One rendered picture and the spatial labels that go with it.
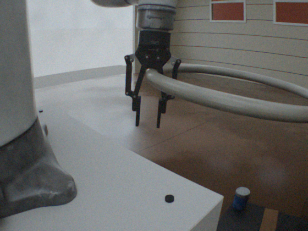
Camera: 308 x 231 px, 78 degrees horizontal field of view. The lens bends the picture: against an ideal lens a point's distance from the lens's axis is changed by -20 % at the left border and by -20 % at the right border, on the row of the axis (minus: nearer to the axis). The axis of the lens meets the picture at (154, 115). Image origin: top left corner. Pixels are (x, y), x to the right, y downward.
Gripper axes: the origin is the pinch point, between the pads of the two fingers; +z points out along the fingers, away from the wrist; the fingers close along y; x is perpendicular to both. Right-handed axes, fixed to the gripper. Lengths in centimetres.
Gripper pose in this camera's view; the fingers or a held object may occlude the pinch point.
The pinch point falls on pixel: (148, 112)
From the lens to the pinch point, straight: 57.9
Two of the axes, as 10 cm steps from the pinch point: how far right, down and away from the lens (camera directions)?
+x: 0.3, -3.3, 9.4
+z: -0.8, 9.4, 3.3
